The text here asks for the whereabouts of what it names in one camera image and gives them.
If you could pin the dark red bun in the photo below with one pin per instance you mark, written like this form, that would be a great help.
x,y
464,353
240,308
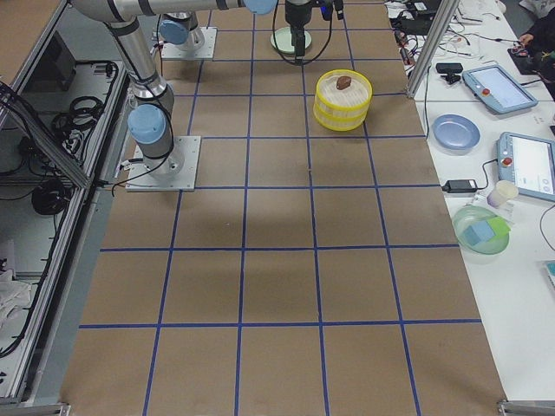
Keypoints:
x,y
343,82

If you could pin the yellow steamer basket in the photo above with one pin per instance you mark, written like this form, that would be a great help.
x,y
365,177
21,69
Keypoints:
x,y
351,101
337,123

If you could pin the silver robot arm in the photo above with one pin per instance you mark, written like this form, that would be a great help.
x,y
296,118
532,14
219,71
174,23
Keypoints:
x,y
121,20
179,36

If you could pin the light green plate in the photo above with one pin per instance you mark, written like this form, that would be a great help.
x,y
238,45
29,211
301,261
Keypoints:
x,y
281,40

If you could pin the black webcam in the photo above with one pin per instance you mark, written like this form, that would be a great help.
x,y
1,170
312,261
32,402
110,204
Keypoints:
x,y
449,71

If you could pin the blue plate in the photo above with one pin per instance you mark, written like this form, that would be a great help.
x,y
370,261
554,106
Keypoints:
x,y
455,133

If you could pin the teach pendant far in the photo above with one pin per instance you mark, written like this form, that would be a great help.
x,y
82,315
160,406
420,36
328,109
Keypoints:
x,y
495,88

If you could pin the teach pendant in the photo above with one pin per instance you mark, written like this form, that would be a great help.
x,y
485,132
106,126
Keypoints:
x,y
528,162
495,88

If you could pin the black power adapter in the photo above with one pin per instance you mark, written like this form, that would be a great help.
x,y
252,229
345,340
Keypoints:
x,y
460,186

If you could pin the teach pendant near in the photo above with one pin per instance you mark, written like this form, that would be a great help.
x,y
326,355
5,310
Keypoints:
x,y
528,162

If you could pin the paper cup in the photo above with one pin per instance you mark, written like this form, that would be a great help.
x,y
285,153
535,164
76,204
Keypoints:
x,y
502,192

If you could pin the green bowl with sponges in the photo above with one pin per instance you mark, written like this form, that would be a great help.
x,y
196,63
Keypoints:
x,y
481,230

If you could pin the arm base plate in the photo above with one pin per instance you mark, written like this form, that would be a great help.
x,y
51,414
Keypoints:
x,y
177,173
198,46

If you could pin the aluminium frame post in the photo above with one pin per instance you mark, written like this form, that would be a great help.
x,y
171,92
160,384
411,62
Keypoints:
x,y
437,30

